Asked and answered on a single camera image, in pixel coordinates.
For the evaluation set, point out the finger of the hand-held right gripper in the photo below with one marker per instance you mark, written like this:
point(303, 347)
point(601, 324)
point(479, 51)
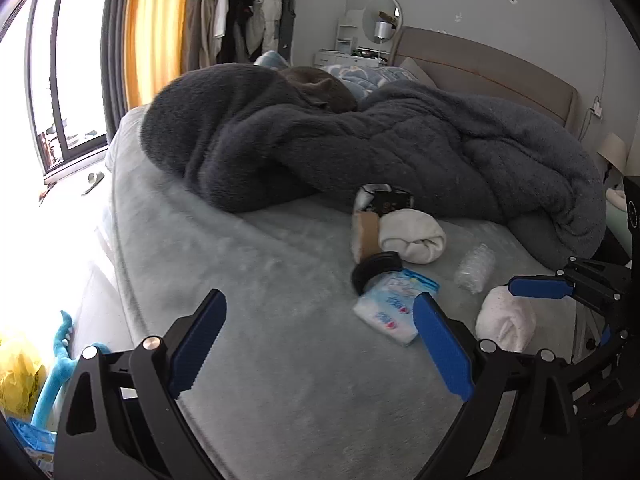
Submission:
point(540, 287)
point(607, 336)

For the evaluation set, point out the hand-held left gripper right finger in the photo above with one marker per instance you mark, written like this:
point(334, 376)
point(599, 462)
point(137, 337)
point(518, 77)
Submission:
point(442, 345)

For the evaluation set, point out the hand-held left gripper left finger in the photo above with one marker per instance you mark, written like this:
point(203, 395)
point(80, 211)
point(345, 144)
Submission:
point(197, 345)

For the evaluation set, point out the white cloth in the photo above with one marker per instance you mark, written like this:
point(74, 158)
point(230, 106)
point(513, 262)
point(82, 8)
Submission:
point(502, 317)

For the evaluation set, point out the blue white tissue packet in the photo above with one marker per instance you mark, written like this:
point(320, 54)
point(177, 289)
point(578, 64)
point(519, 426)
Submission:
point(385, 310)

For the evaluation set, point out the clear plastic bottle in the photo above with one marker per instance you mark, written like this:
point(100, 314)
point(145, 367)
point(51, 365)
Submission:
point(475, 267)

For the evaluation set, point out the cardboard toilet paper roll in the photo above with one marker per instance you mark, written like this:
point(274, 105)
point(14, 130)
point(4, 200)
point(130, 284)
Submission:
point(367, 235)

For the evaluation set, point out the yellow plastic bag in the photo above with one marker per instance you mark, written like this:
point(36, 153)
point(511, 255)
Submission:
point(20, 380)

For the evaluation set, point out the bed with grey sheet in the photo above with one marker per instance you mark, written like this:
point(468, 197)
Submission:
point(275, 270)

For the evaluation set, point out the white rolled sock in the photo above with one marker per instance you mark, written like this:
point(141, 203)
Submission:
point(410, 237)

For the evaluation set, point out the pale green object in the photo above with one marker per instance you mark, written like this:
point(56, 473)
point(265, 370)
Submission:
point(615, 196)

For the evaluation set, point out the black device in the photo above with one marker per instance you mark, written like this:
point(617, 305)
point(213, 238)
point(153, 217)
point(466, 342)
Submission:
point(632, 205)

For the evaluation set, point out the blue dinosaur plush toy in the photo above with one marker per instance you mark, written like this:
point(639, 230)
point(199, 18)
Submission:
point(60, 365)

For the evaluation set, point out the black printed packet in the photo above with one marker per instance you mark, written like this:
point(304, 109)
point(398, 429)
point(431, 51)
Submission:
point(387, 202)

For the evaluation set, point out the blue plastic packet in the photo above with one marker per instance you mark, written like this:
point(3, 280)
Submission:
point(30, 440)

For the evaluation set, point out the grey slipper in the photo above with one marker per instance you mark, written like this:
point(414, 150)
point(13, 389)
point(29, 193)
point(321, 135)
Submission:
point(93, 182)

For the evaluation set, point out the dark grey fluffy blanket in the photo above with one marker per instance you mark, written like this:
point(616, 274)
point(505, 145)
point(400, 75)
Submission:
point(280, 145)

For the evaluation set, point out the brown upholstered headboard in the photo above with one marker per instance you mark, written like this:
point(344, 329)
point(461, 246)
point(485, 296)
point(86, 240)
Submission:
point(490, 70)

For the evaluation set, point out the grey pillow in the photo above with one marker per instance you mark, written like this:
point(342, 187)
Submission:
point(415, 72)

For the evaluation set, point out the blue cloud-print blanket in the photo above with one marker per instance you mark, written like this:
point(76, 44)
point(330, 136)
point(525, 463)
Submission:
point(360, 77)

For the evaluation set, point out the brown-grey fleece cloth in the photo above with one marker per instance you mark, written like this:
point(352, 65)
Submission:
point(320, 87)

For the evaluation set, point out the white cylinder lamp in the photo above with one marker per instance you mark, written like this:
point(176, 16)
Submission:
point(383, 31)

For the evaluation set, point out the black-framed glass sliding door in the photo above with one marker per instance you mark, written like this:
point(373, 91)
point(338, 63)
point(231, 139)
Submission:
point(65, 60)

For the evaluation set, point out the round vanity mirror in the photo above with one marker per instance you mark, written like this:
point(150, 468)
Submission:
point(387, 10)

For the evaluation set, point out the yellow curtain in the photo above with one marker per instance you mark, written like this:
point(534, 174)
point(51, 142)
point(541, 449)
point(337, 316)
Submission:
point(155, 30)

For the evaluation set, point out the beige coat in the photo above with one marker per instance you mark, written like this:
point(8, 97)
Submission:
point(207, 25)

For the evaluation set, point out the white desk organiser shelf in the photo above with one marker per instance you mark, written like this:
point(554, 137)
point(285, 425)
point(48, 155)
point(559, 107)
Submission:
point(347, 30)

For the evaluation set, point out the white shirt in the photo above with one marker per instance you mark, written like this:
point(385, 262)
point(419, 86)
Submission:
point(220, 17)

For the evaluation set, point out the dark grey pants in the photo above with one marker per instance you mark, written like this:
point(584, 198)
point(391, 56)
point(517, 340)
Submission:
point(286, 20)

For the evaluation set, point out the black garment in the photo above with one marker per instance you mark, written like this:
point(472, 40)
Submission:
point(235, 10)

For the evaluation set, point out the white jacket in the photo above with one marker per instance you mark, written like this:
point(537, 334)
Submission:
point(267, 10)

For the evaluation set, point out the white wall socket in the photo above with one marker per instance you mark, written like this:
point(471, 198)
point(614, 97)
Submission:
point(596, 107)

